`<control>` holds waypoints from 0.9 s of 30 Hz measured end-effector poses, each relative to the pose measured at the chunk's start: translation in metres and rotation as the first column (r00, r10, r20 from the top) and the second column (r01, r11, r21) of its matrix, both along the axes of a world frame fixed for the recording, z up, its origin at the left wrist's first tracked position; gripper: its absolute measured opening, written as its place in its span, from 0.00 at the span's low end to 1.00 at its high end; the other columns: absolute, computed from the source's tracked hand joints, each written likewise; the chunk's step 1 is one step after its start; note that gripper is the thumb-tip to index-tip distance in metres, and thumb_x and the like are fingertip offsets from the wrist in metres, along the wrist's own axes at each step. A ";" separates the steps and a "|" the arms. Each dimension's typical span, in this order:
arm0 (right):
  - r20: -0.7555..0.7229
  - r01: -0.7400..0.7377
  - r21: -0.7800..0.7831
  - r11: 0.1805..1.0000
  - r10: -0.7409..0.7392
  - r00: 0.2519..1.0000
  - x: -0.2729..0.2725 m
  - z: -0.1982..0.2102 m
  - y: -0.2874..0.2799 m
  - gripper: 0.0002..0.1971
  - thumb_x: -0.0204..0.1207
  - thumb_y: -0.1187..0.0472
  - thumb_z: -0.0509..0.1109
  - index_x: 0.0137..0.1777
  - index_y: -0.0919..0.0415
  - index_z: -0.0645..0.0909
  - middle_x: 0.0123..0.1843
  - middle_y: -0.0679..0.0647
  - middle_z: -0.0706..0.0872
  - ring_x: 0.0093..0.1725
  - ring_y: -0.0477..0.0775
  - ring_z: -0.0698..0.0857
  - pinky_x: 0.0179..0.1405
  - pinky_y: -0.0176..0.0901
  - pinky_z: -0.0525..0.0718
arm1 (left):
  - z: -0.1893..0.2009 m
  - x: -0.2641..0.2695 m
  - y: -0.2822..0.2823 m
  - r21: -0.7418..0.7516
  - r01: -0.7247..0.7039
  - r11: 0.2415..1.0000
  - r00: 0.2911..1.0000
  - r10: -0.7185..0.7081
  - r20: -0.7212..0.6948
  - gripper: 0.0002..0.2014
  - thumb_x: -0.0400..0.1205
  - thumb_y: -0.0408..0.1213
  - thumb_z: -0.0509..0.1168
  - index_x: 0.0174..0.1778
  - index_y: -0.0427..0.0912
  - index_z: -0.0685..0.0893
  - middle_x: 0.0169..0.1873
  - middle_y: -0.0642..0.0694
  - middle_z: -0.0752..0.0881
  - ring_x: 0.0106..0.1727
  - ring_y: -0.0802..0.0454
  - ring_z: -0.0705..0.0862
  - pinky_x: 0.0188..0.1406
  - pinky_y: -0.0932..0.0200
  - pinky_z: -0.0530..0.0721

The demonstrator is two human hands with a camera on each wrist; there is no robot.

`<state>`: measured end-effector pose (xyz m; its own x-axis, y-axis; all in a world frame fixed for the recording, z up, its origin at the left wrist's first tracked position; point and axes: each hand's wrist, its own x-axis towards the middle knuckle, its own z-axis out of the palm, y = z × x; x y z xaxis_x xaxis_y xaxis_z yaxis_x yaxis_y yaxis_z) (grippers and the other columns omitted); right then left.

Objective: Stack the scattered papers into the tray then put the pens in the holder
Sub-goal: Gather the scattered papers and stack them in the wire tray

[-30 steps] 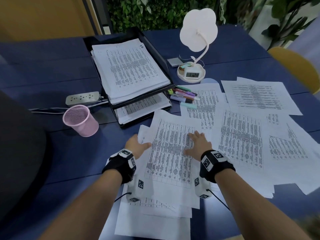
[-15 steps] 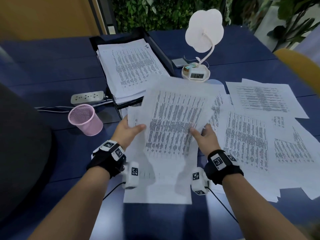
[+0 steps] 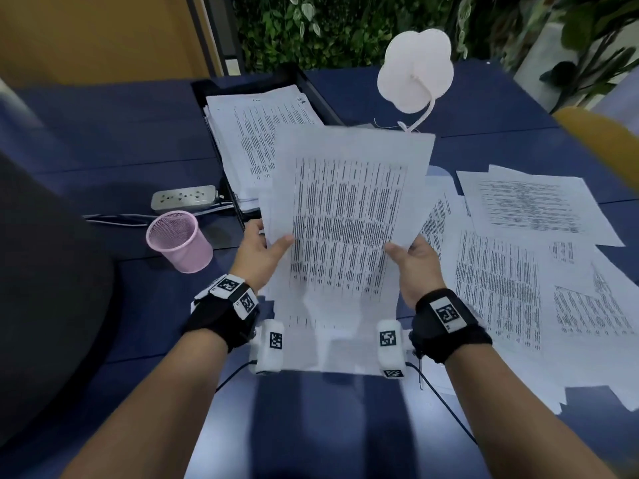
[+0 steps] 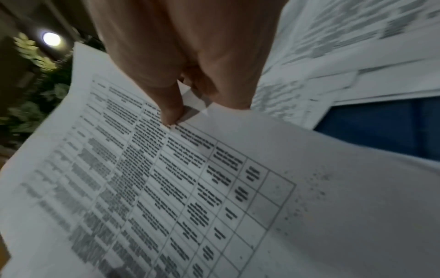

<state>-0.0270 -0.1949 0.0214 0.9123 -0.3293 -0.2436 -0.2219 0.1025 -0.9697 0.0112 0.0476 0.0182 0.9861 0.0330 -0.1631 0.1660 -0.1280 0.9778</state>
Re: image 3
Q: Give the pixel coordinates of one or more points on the dark green potted plant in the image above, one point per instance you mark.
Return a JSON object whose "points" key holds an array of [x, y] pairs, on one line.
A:
{"points": [[564, 77]]}

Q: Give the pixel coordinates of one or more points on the pink mesh cup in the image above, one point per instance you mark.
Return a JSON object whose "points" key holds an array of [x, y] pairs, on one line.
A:
{"points": [[182, 249]]}

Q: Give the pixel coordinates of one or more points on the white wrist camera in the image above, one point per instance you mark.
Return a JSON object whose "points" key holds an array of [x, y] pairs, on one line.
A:
{"points": [[392, 351], [267, 351]]}

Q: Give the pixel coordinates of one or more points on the black mesh tiered tray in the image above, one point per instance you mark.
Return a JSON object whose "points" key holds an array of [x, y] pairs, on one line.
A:
{"points": [[319, 102]]}

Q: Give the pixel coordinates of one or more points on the person's left hand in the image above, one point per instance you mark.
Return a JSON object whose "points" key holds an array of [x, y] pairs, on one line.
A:
{"points": [[254, 259]]}

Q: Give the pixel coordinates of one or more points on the printed paper sheet bundle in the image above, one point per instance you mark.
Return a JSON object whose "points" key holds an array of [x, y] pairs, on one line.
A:
{"points": [[249, 139], [344, 219]]}

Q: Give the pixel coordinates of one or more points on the person's right forearm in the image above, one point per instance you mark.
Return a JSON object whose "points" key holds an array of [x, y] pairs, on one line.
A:
{"points": [[519, 424]]}

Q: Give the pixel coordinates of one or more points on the green plant wall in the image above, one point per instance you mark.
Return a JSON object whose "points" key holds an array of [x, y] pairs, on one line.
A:
{"points": [[349, 29]]}

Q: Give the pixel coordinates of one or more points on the white flower-shaped desk lamp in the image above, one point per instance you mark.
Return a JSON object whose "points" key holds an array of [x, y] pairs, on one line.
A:
{"points": [[414, 69]]}

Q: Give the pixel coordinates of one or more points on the pale blue round pad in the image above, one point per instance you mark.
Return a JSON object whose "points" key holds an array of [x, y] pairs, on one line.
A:
{"points": [[438, 171]]}

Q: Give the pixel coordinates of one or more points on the pile of printed papers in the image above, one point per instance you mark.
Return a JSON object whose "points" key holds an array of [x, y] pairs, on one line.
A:
{"points": [[524, 254]]}

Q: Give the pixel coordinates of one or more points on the white power strip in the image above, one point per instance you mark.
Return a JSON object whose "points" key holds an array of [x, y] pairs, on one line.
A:
{"points": [[182, 197]]}

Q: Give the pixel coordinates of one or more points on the black right wristband with markers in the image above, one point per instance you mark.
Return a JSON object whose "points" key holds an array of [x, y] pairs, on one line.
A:
{"points": [[449, 339]]}

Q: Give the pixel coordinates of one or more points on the white board panel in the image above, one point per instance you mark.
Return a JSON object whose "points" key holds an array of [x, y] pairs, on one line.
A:
{"points": [[15, 102]]}

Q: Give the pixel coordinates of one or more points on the person's right hand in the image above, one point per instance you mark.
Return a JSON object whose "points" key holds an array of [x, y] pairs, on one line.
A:
{"points": [[422, 274]]}

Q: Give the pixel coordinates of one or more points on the person's left forearm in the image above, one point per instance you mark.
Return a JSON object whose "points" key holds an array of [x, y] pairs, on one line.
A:
{"points": [[150, 419]]}

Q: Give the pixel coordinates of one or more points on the black wristband with markers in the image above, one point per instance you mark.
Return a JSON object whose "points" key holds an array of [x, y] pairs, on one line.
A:
{"points": [[449, 339], [214, 319]]}

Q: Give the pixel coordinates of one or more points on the black left wristband with markers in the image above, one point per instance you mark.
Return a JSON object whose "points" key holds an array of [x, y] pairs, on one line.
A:
{"points": [[214, 319]]}

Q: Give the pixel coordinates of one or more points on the large black chair back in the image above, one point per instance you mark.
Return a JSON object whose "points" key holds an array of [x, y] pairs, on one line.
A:
{"points": [[50, 294]]}

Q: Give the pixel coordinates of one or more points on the dark metal door frame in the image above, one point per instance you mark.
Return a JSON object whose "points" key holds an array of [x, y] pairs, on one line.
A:
{"points": [[219, 29]]}

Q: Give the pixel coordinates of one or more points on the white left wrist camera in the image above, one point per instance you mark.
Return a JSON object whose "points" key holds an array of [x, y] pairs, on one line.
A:
{"points": [[267, 351]]}

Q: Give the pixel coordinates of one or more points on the white column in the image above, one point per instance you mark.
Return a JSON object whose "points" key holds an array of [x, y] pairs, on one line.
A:
{"points": [[536, 74]]}

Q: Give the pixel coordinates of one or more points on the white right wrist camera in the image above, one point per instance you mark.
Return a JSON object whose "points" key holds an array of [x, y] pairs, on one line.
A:
{"points": [[392, 351]]}

